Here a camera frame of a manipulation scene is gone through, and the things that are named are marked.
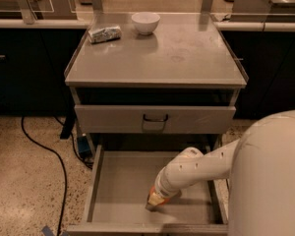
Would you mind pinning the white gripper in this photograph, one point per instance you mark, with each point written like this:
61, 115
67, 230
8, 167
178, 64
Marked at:
161, 191

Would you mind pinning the orange fruit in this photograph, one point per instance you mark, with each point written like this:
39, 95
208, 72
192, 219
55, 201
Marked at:
152, 189

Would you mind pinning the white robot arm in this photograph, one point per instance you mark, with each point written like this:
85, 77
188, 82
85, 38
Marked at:
261, 169

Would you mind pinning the open grey lower drawer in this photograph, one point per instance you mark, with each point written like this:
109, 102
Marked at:
117, 197

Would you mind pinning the closed grey upper drawer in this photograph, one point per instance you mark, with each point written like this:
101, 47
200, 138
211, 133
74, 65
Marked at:
129, 119

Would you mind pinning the grey metal drawer cabinet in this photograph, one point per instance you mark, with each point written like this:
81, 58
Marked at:
184, 62

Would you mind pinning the blue power box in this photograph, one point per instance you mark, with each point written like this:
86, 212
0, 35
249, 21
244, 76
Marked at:
83, 146

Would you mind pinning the blue floor tape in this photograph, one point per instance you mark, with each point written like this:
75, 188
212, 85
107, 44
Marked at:
47, 231

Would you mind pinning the silver foil snack bag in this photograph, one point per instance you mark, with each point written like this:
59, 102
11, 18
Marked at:
104, 34

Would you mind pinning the white ceramic bowl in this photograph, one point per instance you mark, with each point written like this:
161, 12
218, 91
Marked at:
145, 22

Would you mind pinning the dark counter cabinet left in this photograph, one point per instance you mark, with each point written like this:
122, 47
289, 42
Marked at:
32, 66

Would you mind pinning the black drawer handle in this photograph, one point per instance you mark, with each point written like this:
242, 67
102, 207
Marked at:
162, 119

